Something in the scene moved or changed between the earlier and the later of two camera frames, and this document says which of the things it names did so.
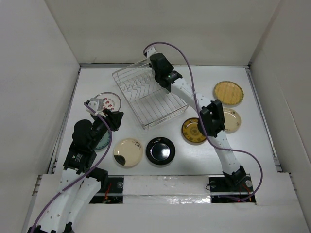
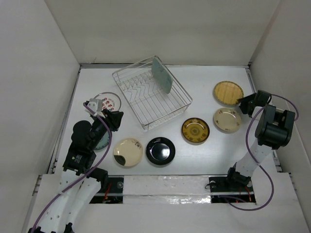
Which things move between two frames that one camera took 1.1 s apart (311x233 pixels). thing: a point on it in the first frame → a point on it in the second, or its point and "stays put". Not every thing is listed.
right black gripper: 169,64 → 244,100
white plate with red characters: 112,102 stays put
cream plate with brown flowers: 232,120 stays put
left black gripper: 113,118 stays put
